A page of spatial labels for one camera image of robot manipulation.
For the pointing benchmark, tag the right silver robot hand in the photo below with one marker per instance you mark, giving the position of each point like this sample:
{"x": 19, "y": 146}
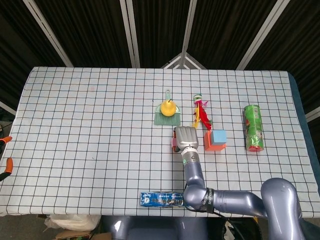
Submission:
{"x": 186, "y": 137}

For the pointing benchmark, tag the small pink foam block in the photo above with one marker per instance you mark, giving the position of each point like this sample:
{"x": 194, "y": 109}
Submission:
{"x": 173, "y": 142}

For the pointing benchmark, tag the medium blue foam block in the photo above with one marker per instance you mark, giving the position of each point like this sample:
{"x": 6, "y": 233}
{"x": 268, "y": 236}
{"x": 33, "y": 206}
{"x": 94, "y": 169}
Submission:
{"x": 218, "y": 137}

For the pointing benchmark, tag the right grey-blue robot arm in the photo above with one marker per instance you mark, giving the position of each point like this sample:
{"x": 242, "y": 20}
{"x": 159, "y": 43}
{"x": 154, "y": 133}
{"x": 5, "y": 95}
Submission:
{"x": 195, "y": 175}

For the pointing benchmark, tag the large orange foam block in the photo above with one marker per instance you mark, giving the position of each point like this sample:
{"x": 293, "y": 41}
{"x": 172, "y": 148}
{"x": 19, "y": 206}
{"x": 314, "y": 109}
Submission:
{"x": 208, "y": 143}

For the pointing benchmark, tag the small green hand broom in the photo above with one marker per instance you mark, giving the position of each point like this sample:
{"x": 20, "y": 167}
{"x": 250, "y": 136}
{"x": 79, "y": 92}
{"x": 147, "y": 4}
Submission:
{"x": 167, "y": 120}

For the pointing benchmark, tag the colourful feather shuttlecock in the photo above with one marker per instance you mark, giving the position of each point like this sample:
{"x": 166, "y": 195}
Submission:
{"x": 202, "y": 115}

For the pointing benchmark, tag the yellow pear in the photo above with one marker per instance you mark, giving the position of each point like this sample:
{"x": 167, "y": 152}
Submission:
{"x": 167, "y": 108}

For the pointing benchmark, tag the blue cookie box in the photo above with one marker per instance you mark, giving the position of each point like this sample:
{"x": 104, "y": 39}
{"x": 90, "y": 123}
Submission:
{"x": 160, "y": 199}

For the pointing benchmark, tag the green chips can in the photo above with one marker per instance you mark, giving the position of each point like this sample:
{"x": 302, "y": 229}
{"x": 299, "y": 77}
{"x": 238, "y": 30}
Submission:
{"x": 253, "y": 127}

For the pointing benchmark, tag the grey-blue robot torso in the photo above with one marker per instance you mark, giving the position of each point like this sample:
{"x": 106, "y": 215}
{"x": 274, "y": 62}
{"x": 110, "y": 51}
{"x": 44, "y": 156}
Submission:
{"x": 155, "y": 228}

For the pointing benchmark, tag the white checked tablecloth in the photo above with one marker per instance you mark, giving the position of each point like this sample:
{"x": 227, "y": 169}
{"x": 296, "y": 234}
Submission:
{"x": 87, "y": 150}

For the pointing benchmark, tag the dark folding screen white frames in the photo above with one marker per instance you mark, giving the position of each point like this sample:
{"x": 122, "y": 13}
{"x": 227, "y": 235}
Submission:
{"x": 95, "y": 30}

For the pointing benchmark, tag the white plastic bag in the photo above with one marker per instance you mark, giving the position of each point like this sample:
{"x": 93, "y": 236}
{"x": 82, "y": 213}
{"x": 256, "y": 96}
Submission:
{"x": 72, "y": 222}

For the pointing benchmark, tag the brown cardboard box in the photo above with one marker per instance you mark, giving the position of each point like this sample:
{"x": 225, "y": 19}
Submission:
{"x": 75, "y": 235}

